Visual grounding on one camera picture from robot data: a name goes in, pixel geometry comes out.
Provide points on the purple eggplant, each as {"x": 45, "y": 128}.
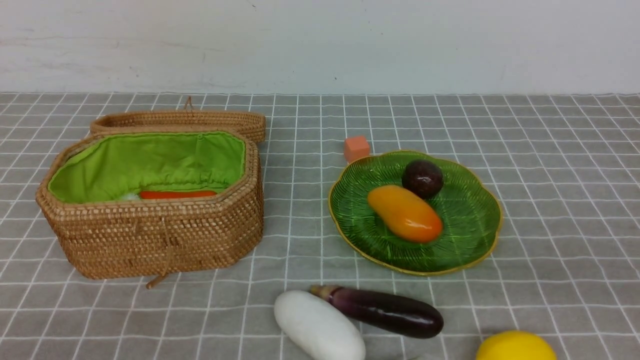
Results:
{"x": 390, "y": 312}

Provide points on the red chili pepper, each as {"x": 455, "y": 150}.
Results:
{"x": 150, "y": 194}

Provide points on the dark purple passion fruit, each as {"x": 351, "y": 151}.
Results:
{"x": 423, "y": 178}

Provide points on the woven rattan basket green lining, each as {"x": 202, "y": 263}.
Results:
{"x": 89, "y": 197}

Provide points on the small orange cube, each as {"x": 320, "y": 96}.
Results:
{"x": 355, "y": 148}

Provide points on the yellow lemon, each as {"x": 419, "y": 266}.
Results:
{"x": 515, "y": 345}

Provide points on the green leaf glass plate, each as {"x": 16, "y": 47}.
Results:
{"x": 470, "y": 214}

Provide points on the orange mango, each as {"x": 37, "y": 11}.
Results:
{"x": 406, "y": 215}

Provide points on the white radish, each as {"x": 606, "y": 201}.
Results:
{"x": 318, "y": 328}

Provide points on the grey checked tablecloth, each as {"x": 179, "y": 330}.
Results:
{"x": 565, "y": 169}

